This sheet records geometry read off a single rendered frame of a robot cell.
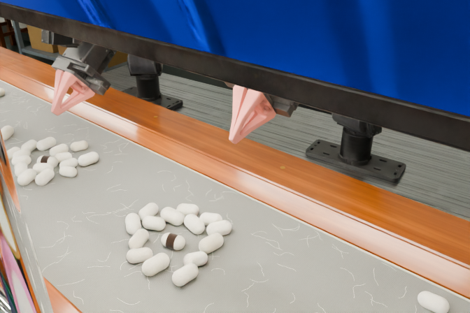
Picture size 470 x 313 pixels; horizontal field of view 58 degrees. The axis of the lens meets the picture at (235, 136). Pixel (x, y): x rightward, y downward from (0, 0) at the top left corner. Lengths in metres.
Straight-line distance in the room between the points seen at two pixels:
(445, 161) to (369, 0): 0.80
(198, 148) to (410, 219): 0.37
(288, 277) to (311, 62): 0.36
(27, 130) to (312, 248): 0.64
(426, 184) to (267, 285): 0.47
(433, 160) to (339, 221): 0.43
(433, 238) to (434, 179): 0.33
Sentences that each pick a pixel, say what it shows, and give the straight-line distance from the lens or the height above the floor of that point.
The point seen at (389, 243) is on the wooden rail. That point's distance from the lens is 0.60.
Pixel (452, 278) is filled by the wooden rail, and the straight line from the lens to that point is 0.59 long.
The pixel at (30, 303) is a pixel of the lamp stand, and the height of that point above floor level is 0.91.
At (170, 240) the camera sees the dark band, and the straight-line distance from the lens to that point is 0.57.
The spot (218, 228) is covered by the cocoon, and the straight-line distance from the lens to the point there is 0.59.
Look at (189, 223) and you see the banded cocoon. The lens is 0.60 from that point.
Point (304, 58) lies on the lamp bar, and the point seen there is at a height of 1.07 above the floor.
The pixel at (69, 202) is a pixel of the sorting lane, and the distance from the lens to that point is 0.71.
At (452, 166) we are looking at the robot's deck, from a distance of 0.99.
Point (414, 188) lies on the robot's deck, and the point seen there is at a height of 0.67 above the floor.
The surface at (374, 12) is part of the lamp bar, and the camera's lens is 0.23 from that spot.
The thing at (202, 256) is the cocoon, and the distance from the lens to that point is 0.55.
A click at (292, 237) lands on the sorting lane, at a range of 0.60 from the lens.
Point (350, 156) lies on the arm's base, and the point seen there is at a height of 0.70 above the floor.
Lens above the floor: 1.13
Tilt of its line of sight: 28 degrees down
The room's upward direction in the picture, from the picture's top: straight up
